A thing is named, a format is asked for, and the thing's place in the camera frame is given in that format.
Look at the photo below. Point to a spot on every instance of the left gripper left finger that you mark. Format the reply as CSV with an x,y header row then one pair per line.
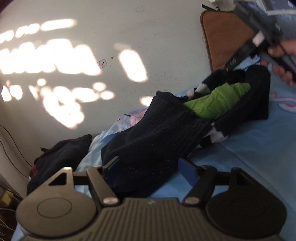
x,y
100,191

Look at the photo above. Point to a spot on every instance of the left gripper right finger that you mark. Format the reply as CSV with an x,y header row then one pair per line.
x,y
201,179

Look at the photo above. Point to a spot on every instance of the black green striped knit sweater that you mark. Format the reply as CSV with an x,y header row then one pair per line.
x,y
172,127

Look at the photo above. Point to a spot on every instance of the person's right hand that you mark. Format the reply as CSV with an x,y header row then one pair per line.
x,y
281,56

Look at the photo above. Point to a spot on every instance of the brown seat cushion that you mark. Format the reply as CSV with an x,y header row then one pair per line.
x,y
224,33

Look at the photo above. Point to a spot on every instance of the black folded garment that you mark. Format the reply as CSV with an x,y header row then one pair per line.
x,y
66,153

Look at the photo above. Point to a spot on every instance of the blue cartoon pig bedsheet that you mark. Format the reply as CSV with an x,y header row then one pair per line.
x,y
253,199

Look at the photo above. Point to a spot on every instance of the yellow box with charger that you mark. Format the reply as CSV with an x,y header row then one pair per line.
x,y
6,198

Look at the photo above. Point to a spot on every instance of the small wall sticker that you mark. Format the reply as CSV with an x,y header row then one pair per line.
x,y
102,63

